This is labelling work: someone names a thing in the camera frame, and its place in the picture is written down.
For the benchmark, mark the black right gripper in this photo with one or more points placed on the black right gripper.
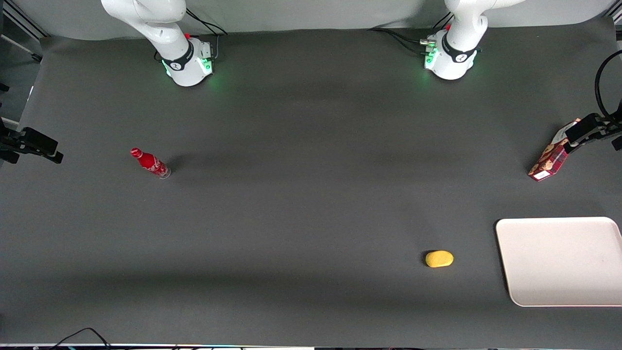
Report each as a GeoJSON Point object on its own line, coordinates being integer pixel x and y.
{"type": "Point", "coordinates": [10, 141]}

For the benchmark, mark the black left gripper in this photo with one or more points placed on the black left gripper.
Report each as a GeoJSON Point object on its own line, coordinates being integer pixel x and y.
{"type": "Point", "coordinates": [604, 127]}

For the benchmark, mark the red cookie box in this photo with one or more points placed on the red cookie box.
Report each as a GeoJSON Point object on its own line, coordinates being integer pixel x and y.
{"type": "Point", "coordinates": [551, 158]}

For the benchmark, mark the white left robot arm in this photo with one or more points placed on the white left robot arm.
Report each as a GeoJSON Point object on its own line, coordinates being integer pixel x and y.
{"type": "Point", "coordinates": [459, 43]}

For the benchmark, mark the white rectangular tray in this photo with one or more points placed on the white rectangular tray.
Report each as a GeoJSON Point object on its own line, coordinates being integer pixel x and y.
{"type": "Point", "coordinates": [559, 262]}

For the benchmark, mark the red cola bottle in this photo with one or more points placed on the red cola bottle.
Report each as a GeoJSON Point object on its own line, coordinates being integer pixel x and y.
{"type": "Point", "coordinates": [150, 164]}

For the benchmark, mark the yellow oval sponge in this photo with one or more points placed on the yellow oval sponge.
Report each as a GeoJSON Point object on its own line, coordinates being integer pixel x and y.
{"type": "Point", "coordinates": [439, 259]}

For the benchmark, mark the dark grey table cover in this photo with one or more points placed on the dark grey table cover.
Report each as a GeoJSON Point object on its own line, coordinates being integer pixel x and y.
{"type": "Point", "coordinates": [311, 194]}

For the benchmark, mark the metal frame rail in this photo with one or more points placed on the metal frame rail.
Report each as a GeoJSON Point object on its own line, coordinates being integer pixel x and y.
{"type": "Point", "coordinates": [22, 22]}

